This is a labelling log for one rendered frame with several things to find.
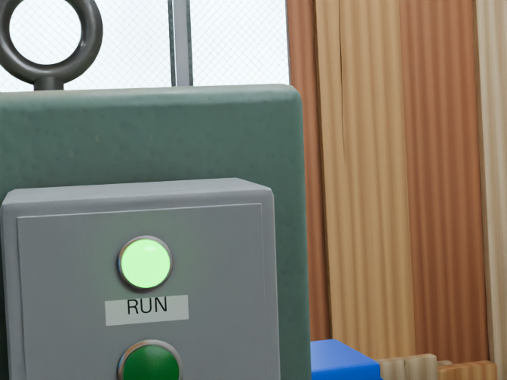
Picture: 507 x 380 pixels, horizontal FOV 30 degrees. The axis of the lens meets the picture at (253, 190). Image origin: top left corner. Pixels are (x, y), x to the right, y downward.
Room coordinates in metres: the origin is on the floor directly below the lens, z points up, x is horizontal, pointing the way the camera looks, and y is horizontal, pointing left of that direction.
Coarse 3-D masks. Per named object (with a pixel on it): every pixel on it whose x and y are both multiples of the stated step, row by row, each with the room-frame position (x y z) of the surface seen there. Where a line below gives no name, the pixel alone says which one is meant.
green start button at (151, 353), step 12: (132, 348) 0.33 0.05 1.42; (144, 348) 0.33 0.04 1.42; (156, 348) 0.33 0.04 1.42; (168, 348) 0.34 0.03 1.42; (120, 360) 0.33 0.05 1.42; (132, 360) 0.33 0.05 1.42; (144, 360) 0.33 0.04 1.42; (156, 360) 0.33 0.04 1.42; (168, 360) 0.33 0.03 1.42; (180, 360) 0.34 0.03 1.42; (120, 372) 0.33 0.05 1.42; (132, 372) 0.33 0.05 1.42; (144, 372) 0.33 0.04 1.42; (156, 372) 0.33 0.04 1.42; (168, 372) 0.33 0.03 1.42; (180, 372) 0.34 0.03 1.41
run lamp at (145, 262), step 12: (132, 240) 0.34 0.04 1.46; (144, 240) 0.34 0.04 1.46; (156, 240) 0.34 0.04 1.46; (120, 252) 0.33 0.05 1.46; (132, 252) 0.33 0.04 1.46; (144, 252) 0.33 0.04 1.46; (156, 252) 0.33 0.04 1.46; (168, 252) 0.34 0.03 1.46; (120, 264) 0.33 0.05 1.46; (132, 264) 0.33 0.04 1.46; (144, 264) 0.33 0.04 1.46; (156, 264) 0.33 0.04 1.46; (168, 264) 0.34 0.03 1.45; (132, 276) 0.33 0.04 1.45; (144, 276) 0.33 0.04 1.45; (156, 276) 0.33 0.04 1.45; (168, 276) 0.34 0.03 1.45; (144, 288) 0.34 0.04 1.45
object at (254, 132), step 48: (0, 96) 0.39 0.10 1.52; (48, 96) 0.40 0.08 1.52; (96, 96) 0.40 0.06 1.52; (144, 96) 0.40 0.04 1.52; (192, 96) 0.41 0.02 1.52; (240, 96) 0.41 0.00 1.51; (288, 96) 0.41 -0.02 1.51; (0, 144) 0.39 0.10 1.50; (48, 144) 0.39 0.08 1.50; (96, 144) 0.40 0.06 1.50; (144, 144) 0.40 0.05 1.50; (192, 144) 0.40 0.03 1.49; (240, 144) 0.41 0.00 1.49; (288, 144) 0.41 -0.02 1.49; (0, 192) 0.39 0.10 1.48; (288, 192) 0.41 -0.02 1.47; (0, 240) 0.39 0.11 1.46; (288, 240) 0.41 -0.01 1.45; (0, 288) 0.39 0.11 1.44; (288, 288) 0.41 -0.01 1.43; (0, 336) 0.39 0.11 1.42; (288, 336) 0.41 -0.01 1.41
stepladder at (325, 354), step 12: (312, 348) 1.36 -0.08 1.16; (324, 348) 1.36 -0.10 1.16; (336, 348) 1.36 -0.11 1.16; (348, 348) 1.35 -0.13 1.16; (312, 360) 1.30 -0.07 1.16; (324, 360) 1.29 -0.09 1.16; (336, 360) 1.29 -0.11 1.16; (348, 360) 1.29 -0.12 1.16; (360, 360) 1.29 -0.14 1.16; (372, 360) 1.28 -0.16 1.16; (312, 372) 1.25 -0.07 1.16; (324, 372) 1.25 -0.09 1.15; (336, 372) 1.25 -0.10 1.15; (348, 372) 1.26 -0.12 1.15; (360, 372) 1.26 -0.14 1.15; (372, 372) 1.27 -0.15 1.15
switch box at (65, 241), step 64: (64, 192) 0.36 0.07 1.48; (128, 192) 0.34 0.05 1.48; (192, 192) 0.35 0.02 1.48; (256, 192) 0.35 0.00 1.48; (64, 256) 0.33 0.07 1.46; (192, 256) 0.34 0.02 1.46; (256, 256) 0.35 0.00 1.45; (64, 320) 0.33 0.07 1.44; (192, 320) 0.34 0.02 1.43; (256, 320) 0.35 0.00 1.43
